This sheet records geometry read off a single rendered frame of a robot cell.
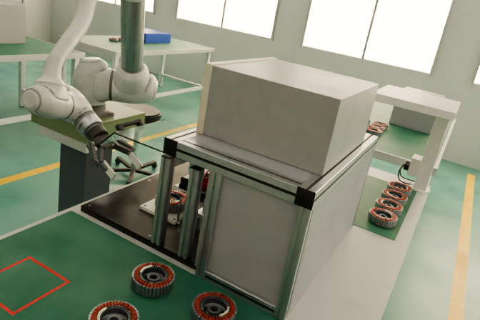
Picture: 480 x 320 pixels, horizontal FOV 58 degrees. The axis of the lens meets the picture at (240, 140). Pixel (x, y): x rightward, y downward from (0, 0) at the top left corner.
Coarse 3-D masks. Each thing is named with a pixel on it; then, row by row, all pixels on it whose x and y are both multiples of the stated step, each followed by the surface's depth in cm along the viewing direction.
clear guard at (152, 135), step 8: (136, 128) 135; (144, 128) 137; (152, 128) 138; (160, 128) 139; (168, 128) 141; (176, 128) 142; (184, 128) 144; (112, 136) 131; (120, 136) 137; (128, 136) 127; (136, 136) 128; (144, 136) 129; (152, 136) 130; (160, 136) 132; (144, 144) 124; (152, 144) 124; (160, 144) 125
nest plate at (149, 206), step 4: (152, 200) 152; (144, 204) 148; (148, 204) 149; (152, 204) 149; (140, 208) 147; (144, 208) 146; (148, 208) 146; (152, 208) 147; (200, 208) 154; (152, 212) 145; (172, 212) 146; (180, 212) 147; (168, 216) 143; (172, 216) 144; (176, 216) 144; (180, 216) 145; (168, 220) 142; (172, 220) 142; (180, 220) 144
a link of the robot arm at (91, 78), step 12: (84, 60) 202; (96, 60) 204; (84, 72) 201; (96, 72) 202; (108, 72) 205; (84, 84) 202; (96, 84) 203; (108, 84) 204; (84, 96) 204; (96, 96) 205; (108, 96) 207
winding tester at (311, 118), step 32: (224, 64) 123; (256, 64) 134; (288, 64) 146; (224, 96) 119; (256, 96) 114; (288, 96) 109; (320, 96) 105; (352, 96) 112; (224, 128) 121; (256, 128) 116; (288, 128) 111; (320, 128) 107; (352, 128) 124; (288, 160) 113; (320, 160) 109
